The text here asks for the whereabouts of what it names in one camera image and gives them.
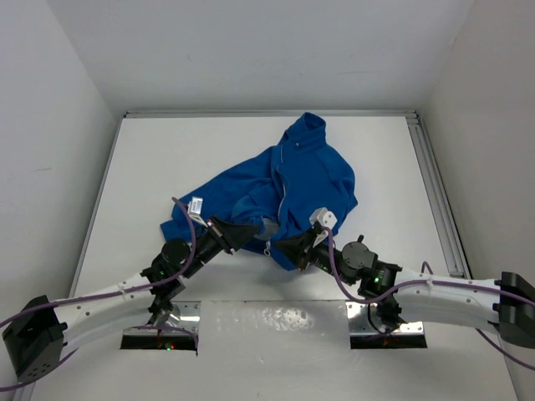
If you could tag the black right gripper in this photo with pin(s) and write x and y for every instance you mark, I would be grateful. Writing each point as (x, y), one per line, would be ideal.
(299, 249)

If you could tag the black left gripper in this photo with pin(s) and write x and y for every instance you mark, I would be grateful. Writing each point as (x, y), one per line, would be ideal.
(231, 236)

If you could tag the blue zip-up jacket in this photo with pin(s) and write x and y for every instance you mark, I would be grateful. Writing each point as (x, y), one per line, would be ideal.
(280, 188)

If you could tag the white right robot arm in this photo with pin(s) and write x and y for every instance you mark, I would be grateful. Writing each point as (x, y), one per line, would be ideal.
(503, 306)

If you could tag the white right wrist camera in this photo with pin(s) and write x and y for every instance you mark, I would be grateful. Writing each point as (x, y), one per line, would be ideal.
(322, 220)

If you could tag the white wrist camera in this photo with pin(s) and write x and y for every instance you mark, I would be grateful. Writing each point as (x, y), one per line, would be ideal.
(194, 208)
(322, 220)

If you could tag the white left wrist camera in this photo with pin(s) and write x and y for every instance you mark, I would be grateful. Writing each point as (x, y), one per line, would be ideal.
(194, 208)

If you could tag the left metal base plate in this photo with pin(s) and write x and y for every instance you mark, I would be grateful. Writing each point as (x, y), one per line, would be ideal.
(183, 318)

